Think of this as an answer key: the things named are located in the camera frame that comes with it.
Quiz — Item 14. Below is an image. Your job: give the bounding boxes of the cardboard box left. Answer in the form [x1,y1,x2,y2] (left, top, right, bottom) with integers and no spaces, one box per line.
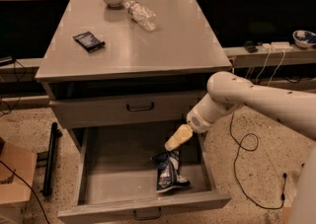
[0,139,37,224]

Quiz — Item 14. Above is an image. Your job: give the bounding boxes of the closed upper drawer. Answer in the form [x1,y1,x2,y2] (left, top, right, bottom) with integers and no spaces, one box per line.
[50,91,205,129]

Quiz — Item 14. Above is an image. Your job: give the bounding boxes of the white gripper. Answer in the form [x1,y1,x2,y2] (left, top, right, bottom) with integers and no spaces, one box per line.
[165,94,238,151]

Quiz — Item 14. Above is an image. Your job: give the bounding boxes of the blue chip bag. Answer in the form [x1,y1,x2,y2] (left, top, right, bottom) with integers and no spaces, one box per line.
[152,150,191,193]

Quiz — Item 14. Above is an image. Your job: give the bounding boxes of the clear plastic water bottle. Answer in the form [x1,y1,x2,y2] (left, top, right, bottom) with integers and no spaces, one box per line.
[124,1,158,32]

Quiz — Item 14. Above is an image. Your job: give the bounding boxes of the black bar on floor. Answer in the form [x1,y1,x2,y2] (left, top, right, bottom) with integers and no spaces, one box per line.
[42,122,62,196]

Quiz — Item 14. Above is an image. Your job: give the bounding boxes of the cardboard box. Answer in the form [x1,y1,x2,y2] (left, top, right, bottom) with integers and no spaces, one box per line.
[0,139,37,224]
[282,207,291,224]

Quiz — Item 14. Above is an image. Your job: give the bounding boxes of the blue white bowl on ledge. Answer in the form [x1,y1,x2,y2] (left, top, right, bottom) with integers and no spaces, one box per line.
[292,30,316,48]

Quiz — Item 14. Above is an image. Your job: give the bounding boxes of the white power strip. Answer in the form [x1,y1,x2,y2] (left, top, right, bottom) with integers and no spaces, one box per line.
[262,41,293,51]

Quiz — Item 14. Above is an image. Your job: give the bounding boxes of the grey drawer cabinet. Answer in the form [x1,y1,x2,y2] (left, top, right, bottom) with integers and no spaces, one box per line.
[36,0,231,147]

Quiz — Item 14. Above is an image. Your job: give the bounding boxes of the black cable over box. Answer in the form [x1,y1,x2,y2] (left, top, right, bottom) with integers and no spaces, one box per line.
[0,159,52,224]

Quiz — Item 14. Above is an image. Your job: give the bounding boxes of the open lower drawer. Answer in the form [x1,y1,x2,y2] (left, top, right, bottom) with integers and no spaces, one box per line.
[58,120,231,224]

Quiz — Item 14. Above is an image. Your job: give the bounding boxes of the cardboard box bottom right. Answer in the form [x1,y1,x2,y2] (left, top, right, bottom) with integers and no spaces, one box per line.
[282,207,291,224]

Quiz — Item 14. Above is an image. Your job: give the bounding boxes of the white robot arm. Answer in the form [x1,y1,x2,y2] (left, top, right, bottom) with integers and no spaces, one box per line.
[165,72,316,224]

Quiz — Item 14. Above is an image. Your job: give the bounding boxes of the black cable on floor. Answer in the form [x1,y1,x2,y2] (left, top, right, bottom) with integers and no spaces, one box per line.
[229,111,288,211]

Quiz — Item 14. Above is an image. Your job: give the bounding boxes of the small black snack packet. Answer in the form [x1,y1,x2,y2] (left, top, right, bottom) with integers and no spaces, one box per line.
[73,32,106,52]

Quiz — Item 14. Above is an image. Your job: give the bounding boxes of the black device on ledge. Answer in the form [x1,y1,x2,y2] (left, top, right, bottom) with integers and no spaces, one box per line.
[244,40,258,53]

